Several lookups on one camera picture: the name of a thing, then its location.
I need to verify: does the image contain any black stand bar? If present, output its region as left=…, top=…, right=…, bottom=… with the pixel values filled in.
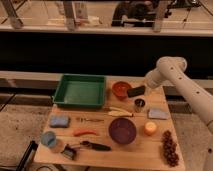
left=16, top=141, right=38, bottom=171

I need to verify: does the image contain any red bowl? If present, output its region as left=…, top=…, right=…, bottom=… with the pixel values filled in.
left=112, top=81, right=131, bottom=100

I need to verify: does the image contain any metal fork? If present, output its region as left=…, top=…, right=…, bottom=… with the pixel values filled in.
left=76, top=117, right=104, bottom=122

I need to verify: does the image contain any black eraser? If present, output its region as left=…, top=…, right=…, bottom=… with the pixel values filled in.
left=127, top=86, right=145, bottom=98

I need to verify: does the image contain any blue grey sponge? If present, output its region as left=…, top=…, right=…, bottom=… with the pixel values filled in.
left=148, top=108, right=169, bottom=120

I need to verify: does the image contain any small dark metal clip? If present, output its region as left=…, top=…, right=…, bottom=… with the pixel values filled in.
left=61, top=145, right=77, bottom=160

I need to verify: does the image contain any yellow banana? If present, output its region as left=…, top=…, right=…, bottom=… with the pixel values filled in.
left=106, top=107, right=133, bottom=117

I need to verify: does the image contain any person in black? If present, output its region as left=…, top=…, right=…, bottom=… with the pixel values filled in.
left=111, top=0, right=159, bottom=27

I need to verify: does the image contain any small metal cup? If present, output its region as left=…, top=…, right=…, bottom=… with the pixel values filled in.
left=134, top=98, right=145, bottom=113

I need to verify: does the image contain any purple bowl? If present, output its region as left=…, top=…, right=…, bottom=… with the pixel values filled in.
left=108, top=117, right=137, bottom=145

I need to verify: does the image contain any brown grape bunch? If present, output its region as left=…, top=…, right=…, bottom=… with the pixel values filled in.
left=162, top=130, right=179, bottom=167

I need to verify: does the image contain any wooden board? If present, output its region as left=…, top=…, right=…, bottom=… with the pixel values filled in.
left=34, top=80, right=185, bottom=171

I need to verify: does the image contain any green plastic tray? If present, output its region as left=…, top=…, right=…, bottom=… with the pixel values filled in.
left=53, top=74, right=106, bottom=108

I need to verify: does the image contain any orange round fruit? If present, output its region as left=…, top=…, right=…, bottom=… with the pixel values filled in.
left=144, top=121, right=157, bottom=136

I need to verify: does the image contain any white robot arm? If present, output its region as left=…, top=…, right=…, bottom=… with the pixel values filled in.
left=145, top=56, right=213, bottom=171

